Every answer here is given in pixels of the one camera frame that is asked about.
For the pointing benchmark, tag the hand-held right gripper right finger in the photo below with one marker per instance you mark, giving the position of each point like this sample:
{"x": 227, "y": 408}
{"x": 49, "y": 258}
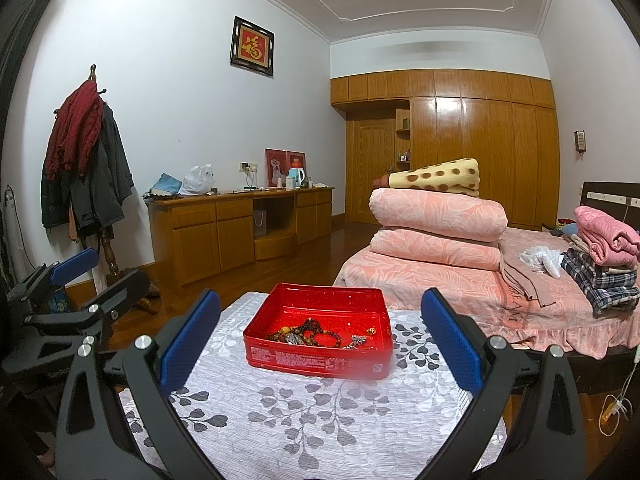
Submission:
{"x": 450, "y": 345}

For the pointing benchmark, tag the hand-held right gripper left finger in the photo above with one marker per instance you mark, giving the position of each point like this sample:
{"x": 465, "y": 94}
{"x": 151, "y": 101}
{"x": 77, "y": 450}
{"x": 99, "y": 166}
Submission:
{"x": 190, "y": 345}

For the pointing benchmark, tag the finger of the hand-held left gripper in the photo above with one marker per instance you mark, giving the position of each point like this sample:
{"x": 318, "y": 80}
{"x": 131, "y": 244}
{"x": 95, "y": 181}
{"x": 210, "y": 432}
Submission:
{"x": 75, "y": 265}
{"x": 120, "y": 290}

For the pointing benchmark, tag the red tin box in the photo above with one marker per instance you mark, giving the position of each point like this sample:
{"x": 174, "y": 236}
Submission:
{"x": 310, "y": 360}

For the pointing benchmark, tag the wooden coat rack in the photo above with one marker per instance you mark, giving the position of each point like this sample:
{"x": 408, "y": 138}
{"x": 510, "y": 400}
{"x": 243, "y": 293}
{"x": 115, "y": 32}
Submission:
{"x": 107, "y": 255}

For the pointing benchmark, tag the bed with pink sheet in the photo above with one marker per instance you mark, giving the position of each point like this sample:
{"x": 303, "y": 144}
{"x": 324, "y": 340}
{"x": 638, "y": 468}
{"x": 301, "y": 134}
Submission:
{"x": 450, "y": 290}

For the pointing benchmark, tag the wooden sideboard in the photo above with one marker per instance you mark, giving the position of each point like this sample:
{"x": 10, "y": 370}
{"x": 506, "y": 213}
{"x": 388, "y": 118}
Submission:
{"x": 195, "y": 245}

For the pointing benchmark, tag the pink folded quilt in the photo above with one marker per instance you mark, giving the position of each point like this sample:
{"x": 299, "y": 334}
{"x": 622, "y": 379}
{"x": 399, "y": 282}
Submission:
{"x": 435, "y": 250}
{"x": 440, "y": 212}

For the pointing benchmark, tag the dark jacket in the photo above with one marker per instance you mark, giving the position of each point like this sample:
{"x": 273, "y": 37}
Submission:
{"x": 110, "y": 175}

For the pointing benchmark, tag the beige folded cloth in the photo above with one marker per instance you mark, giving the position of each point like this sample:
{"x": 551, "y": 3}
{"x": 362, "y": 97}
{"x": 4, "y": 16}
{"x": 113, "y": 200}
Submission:
{"x": 530, "y": 280}

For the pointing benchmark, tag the blue cloth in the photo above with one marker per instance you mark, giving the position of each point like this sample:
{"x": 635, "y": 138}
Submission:
{"x": 165, "y": 185}

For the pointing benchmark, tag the crumpled white plastic bag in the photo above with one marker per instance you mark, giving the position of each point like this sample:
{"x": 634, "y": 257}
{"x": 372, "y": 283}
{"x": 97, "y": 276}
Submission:
{"x": 542, "y": 260}

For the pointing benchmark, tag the grey leaf-pattern tablecloth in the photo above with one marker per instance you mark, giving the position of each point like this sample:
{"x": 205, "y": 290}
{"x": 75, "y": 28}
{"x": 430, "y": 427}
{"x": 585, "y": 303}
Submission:
{"x": 300, "y": 420}

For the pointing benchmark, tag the red scarf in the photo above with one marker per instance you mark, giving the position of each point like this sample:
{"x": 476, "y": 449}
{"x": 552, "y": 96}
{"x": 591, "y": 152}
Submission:
{"x": 75, "y": 130}

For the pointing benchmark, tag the grey paper gift bag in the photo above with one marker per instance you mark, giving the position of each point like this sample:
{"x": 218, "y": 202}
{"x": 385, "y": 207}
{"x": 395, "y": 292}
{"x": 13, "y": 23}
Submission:
{"x": 260, "y": 224}

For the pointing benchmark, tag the plaid folded clothes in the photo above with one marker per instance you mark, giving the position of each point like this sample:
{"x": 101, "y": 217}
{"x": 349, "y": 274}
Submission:
{"x": 600, "y": 285}

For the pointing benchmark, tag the yellow spotted blanket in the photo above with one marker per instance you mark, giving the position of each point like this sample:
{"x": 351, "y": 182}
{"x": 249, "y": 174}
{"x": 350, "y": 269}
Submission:
{"x": 440, "y": 175}

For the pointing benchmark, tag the pink folded garment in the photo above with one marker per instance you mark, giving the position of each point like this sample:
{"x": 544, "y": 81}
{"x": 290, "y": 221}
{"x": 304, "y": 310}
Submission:
{"x": 605, "y": 235}

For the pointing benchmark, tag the wooden wardrobe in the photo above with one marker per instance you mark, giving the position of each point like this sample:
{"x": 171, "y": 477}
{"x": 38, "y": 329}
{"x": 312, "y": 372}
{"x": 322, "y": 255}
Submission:
{"x": 500, "y": 160}

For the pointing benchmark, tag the dark wooden headboard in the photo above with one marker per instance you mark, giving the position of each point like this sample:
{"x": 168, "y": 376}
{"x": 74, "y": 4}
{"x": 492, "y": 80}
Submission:
{"x": 610, "y": 195}

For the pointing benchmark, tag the white wall socket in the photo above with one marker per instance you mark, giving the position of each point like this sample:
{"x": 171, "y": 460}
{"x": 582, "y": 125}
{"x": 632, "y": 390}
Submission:
{"x": 249, "y": 166}

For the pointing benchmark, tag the red photo frame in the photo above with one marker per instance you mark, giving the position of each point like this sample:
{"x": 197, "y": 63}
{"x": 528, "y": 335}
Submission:
{"x": 300, "y": 155}
{"x": 275, "y": 165}

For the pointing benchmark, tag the small wall-mounted device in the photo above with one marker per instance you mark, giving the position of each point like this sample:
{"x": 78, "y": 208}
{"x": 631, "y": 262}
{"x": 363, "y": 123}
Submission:
{"x": 580, "y": 141}

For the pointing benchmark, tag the black framed wall picture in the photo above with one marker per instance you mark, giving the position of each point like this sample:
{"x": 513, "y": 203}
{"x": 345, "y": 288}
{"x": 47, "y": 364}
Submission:
{"x": 251, "y": 47}

